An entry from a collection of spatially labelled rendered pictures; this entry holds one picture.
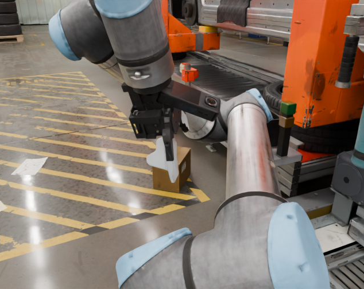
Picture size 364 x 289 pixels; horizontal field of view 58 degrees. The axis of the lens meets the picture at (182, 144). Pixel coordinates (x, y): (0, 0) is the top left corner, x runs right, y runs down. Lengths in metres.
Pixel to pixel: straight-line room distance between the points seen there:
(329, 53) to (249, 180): 0.81
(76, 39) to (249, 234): 0.46
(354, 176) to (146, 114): 1.03
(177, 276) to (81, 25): 0.46
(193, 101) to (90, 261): 1.04
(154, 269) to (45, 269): 0.99
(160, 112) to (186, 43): 2.56
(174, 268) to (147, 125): 0.26
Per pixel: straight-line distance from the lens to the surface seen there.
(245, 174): 0.67
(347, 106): 1.51
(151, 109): 0.62
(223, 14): 2.91
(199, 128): 1.00
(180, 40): 3.12
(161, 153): 0.63
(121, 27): 0.51
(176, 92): 0.59
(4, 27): 8.74
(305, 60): 1.36
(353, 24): 1.09
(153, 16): 0.52
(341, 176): 1.51
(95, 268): 1.46
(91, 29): 0.65
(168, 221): 1.65
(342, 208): 1.64
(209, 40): 3.24
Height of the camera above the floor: 1.01
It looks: 25 degrees down
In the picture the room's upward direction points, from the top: straight up
